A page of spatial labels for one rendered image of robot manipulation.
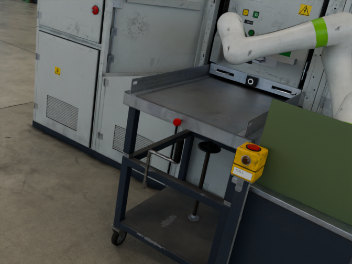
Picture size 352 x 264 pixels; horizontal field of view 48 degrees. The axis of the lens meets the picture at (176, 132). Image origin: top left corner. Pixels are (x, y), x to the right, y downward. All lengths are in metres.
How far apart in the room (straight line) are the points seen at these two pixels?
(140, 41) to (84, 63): 0.87
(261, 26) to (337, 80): 0.61
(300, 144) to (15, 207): 1.67
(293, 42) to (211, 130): 0.48
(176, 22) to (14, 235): 1.39
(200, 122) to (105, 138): 1.38
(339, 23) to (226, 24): 0.44
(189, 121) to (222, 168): 0.84
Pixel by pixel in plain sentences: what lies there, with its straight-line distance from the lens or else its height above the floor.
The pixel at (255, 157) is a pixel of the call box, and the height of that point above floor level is 0.89.
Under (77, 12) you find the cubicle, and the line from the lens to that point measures 2.86.
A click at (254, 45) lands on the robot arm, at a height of 1.15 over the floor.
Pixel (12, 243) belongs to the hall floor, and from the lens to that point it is 2.18.
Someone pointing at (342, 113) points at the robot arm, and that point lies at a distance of 1.44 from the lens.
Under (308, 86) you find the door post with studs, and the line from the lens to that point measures 2.08.
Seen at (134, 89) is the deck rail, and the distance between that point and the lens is 1.75.
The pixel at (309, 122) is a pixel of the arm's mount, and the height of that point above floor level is 1.02.
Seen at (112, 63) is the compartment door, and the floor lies 0.90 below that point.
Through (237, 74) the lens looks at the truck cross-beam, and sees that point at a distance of 2.23.
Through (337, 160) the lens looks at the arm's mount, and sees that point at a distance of 1.28.
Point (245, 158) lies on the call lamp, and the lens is 1.23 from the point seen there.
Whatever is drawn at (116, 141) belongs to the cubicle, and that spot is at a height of 0.21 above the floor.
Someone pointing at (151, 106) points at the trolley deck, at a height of 0.83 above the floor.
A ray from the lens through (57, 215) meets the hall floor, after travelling 2.36.
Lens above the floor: 1.37
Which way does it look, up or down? 22 degrees down
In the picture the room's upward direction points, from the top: 11 degrees clockwise
